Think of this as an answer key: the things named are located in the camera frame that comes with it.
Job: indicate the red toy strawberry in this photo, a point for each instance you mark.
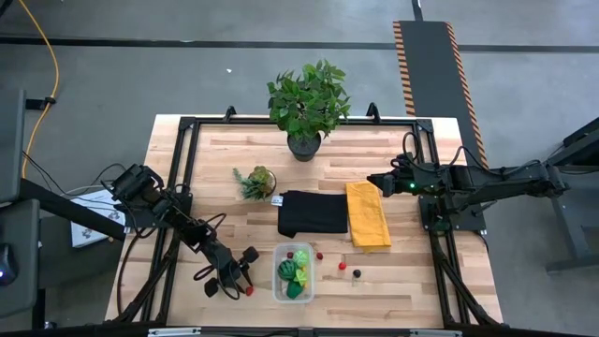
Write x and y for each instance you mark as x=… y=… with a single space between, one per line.
x=249 y=291

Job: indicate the black metal table frame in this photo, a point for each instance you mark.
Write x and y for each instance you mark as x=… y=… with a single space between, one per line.
x=234 y=121

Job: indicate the striped toy watermelon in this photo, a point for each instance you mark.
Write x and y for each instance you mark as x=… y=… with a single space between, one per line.
x=287 y=270

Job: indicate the black striped-edge floor mat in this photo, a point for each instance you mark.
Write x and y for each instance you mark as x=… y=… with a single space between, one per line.
x=430 y=70

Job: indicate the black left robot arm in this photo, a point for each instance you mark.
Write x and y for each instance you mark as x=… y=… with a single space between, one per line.
x=140 y=192

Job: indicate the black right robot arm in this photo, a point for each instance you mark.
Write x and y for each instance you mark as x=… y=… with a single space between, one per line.
x=510 y=180

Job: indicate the dark green toy bell pepper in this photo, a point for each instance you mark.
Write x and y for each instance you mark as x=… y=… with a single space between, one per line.
x=294 y=291

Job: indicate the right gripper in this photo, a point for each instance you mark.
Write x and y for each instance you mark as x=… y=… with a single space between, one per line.
x=421 y=180

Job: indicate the black cloth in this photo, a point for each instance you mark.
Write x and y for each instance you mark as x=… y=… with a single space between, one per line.
x=313 y=213

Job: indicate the black toy berry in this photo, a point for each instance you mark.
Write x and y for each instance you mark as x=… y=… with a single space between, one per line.
x=356 y=273

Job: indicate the clear plastic tupperware container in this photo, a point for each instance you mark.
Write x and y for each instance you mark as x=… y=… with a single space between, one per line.
x=279 y=295

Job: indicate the white paper sheet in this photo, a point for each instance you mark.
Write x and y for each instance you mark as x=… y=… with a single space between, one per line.
x=89 y=234

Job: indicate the black diagonal support beam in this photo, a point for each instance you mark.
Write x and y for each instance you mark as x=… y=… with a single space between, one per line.
x=70 y=210

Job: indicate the dark grey metal stand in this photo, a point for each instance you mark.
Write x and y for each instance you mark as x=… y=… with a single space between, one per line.
x=575 y=224

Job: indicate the dark grey desk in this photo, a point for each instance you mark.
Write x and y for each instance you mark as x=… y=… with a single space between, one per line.
x=18 y=262

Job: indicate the silver metal bracket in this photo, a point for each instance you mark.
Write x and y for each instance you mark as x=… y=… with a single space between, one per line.
x=173 y=332
x=435 y=333

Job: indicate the small succulent plant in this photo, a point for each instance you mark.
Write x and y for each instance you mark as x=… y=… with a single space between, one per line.
x=256 y=183

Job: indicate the black computer mouse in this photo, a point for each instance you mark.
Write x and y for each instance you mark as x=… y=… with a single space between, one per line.
x=7 y=269

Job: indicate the leafy plant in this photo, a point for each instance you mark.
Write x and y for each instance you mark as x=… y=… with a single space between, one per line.
x=306 y=98

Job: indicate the light green toy cabbage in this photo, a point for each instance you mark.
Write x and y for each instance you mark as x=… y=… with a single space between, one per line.
x=301 y=258

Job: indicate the yellow cloth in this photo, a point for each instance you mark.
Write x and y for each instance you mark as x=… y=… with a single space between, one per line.
x=369 y=215

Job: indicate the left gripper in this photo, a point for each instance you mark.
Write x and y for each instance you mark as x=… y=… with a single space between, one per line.
x=227 y=267

